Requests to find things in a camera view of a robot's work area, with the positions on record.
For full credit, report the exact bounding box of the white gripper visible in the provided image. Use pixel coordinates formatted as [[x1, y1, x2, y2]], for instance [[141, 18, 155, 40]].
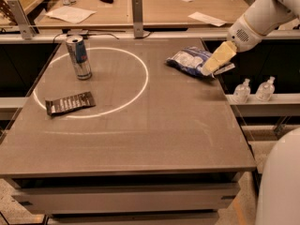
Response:
[[202, 16, 262, 76]]

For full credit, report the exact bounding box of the blue chip bag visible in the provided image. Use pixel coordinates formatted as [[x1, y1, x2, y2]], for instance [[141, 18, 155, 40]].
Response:
[[166, 46, 235, 78]]

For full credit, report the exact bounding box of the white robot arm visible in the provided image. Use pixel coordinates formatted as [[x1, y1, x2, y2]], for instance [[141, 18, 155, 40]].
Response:
[[200, 0, 300, 76]]

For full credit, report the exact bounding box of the white paper sheet right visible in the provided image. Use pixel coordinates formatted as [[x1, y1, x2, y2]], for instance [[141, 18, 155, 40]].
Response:
[[189, 12, 227, 27]]

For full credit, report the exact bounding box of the clear sanitizer bottle left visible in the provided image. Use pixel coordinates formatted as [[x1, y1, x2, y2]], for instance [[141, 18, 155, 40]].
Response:
[[232, 79, 250, 103]]

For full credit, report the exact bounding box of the clear sanitizer bottle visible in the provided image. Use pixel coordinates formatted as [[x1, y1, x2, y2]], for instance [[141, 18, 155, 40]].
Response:
[[232, 79, 250, 103], [255, 76, 275, 102]]

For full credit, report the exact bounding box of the clear sanitizer bottle right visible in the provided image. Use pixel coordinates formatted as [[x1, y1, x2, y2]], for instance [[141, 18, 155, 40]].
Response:
[[255, 76, 275, 102]]

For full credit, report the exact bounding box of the wooden back desk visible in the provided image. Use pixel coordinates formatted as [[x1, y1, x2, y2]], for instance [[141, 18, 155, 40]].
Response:
[[37, 0, 248, 29]]

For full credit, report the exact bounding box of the dark brown snack wrapper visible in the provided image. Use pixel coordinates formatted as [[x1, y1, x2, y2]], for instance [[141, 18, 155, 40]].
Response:
[[45, 92, 96, 116]]

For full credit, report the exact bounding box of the silver blue energy drink can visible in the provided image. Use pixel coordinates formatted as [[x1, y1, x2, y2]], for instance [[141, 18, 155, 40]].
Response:
[[66, 35, 92, 80]]

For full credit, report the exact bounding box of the white drawer cabinet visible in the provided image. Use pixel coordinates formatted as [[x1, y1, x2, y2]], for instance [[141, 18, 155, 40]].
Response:
[[12, 181, 240, 225]]

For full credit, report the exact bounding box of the white paper sheet left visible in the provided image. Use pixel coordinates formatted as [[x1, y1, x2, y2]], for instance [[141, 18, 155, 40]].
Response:
[[46, 6, 95, 23]]

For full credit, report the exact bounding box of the metal bracket middle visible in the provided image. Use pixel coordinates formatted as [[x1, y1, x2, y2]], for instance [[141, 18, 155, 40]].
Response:
[[131, 0, 143, 38]]

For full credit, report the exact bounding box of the metal bracket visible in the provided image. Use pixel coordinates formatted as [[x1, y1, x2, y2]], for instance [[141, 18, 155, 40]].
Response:
[[7, 0, 36, 39], [131, 0, 143, 38]]

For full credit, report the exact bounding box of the black cable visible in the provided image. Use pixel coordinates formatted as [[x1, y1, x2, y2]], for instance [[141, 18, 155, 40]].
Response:
[[52, 31, 120, 45]]

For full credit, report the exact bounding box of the metal bracket left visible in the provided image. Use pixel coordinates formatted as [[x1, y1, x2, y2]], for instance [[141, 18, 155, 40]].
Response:
[[7, 0, 36, 39]]

